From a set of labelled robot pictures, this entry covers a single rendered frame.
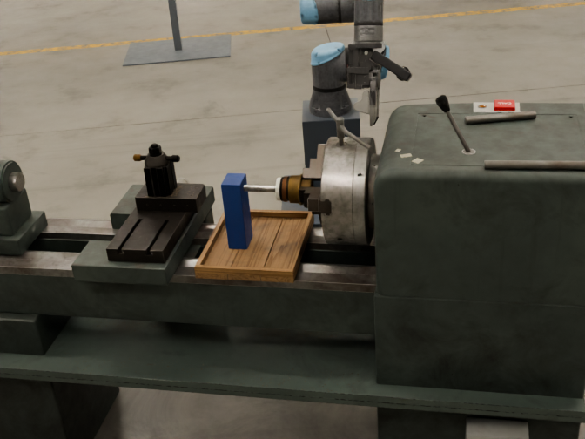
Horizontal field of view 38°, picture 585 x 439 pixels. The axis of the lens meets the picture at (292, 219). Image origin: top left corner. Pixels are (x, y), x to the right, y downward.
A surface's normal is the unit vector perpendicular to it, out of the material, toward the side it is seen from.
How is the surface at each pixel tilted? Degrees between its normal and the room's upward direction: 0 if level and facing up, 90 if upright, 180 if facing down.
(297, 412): 0
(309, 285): 90
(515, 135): 0
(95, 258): 0
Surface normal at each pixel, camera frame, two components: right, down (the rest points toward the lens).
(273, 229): -0.07, -0.87
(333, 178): -0.19, -0.18
